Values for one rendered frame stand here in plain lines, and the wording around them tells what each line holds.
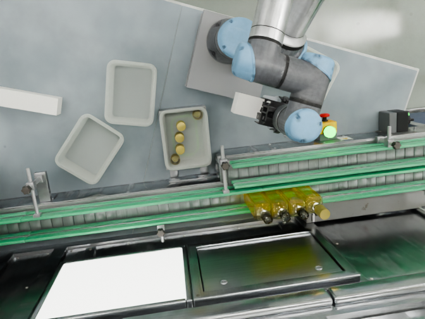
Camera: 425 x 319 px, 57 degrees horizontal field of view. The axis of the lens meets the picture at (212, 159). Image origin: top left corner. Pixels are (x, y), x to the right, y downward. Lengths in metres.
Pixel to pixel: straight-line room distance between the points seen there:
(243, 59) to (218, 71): 0.57
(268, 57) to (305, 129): 0.17
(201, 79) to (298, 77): 0.59
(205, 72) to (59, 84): 0.53
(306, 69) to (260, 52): 0.11
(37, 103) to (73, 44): 0.24
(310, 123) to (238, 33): 0.43
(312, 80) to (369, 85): 0.84
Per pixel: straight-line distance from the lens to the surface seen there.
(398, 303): 1.16
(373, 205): 1.67
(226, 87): 1.42
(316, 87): 0.89
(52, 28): 1.56
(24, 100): 1.53
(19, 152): 1.63
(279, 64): 0.86
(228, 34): 1.19
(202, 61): 1.41
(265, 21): 0.88
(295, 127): 0.86
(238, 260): 1.29
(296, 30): 1.19
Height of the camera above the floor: 2.25
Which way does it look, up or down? 75 degrees down
